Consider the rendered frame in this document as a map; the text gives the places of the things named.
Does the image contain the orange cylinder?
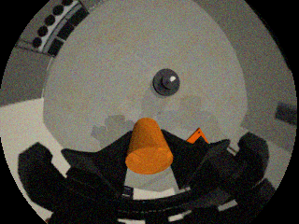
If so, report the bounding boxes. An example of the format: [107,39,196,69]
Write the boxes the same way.
[126,119,173,175]

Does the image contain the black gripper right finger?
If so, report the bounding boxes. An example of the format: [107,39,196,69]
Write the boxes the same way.
[161,128,231,189]

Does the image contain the black round pedestal with silver shaft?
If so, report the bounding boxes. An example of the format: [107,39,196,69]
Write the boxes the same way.
[152,68,180,96]

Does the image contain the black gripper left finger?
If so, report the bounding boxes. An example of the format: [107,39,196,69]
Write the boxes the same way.
[61,131,132,195]

